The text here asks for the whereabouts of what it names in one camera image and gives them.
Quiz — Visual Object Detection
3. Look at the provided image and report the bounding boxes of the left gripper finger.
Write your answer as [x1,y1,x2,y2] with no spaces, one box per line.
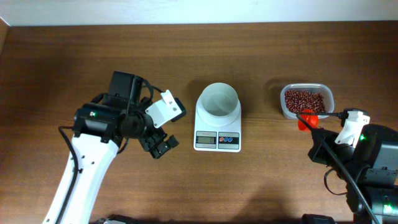
[165,135,180,149]
[150,147,164,159]

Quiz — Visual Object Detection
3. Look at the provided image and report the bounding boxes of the orange measuring scoop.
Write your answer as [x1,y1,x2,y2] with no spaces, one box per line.
[298,109,319,132]

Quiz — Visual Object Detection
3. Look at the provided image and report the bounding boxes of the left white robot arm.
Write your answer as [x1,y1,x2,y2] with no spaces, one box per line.
[44,71,187,223]

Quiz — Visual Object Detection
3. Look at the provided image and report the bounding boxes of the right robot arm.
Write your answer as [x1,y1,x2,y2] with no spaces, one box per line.
[308,124,397,223]

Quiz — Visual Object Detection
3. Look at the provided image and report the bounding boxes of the white digital kitchen scale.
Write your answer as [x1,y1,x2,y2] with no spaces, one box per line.
[193,97,242,152]

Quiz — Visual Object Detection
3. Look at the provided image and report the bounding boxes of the clear plastic container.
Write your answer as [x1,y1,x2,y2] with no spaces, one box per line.
[280,83,335,119]

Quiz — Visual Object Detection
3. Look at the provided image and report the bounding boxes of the red beans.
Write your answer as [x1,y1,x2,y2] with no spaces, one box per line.
[284,90,326,114]

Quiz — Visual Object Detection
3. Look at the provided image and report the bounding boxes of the white round bowl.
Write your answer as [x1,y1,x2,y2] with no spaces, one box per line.
[199,83,238,116]

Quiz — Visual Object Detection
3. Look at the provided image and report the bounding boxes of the left black cable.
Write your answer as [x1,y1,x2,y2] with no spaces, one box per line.
[54,125,81,224]

